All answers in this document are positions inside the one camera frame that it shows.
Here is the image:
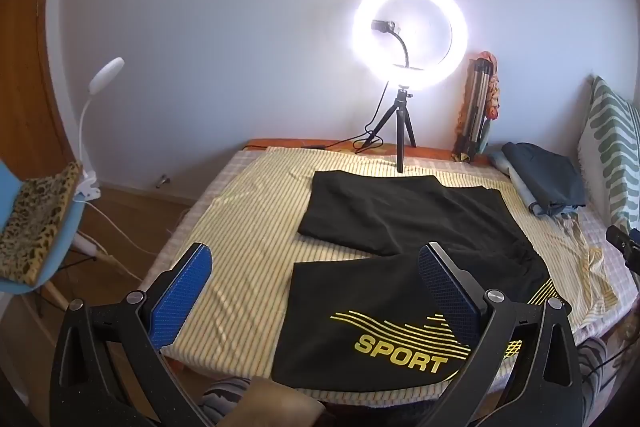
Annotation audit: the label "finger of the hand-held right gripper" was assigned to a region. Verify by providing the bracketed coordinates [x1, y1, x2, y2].
[606, 225, 640, 272]

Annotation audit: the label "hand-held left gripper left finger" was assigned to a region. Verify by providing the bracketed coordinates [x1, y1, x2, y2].
[50, 243, 216, 427]

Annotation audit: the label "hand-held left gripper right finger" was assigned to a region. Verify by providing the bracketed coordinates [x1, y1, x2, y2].
[417, 242, 586, 427]

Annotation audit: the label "black pants with yellow print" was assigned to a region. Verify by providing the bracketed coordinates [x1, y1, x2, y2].
[271, 170, 553, 394]

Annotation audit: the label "plaid bed sheet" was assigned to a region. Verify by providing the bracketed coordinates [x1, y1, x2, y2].
[190, 147, 640, 348]

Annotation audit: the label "yellow striped bed sheet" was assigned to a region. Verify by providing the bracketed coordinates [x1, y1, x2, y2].
[162, 147, 618, 400]

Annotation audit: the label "green patterned pillow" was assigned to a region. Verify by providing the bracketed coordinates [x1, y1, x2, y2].
[577, 76, 640, 235]

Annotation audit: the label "folded dark grey garment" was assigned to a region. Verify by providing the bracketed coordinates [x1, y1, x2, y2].
[501, 142, 587, 217]

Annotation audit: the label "folded light blue garment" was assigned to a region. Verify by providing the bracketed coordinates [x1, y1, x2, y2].
[487, 149, 546, 215]

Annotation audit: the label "blue chair with wooden legs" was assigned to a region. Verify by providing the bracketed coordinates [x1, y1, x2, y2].
[0, 157, 146, 313]

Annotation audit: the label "tan fabric object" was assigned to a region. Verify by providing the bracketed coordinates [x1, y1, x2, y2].
[240, 379, 326, 427]

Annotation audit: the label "orange leaf-pattern pillow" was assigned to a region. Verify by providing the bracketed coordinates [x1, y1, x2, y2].
[247, 138, 506, 168]

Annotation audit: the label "leopard print cushion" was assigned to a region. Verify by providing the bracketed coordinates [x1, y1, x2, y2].
[0, 162, 83, 285]

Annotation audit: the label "black mini tripod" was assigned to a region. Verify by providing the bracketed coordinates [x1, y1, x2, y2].
[362, 84, 418, 174]

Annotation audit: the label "folded silver tripod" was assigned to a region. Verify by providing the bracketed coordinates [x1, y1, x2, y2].
[452, 57, 493, 162]

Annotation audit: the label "orange patterned cloth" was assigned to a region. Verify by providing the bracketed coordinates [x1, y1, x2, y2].
[480, 52, 502, 122]

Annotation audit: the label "white clip desk lamp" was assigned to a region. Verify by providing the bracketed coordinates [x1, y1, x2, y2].
[72, 57, 126, 202]

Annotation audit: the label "black gooseneck phone holder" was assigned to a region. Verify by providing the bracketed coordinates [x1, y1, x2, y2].
[370, 19, 413, 70]

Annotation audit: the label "wooden door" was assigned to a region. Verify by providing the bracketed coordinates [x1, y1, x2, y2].
[0, 0, 76, 168]

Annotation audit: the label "white lamp cable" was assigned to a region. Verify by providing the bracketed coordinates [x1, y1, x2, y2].
[75, 199, 146, 283]

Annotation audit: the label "black ring light cable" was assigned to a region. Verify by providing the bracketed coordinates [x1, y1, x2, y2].
[302, 79, 391, 155]

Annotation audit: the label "white ring light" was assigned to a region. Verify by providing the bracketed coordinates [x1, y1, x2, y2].
[354, 0, 469, 91]

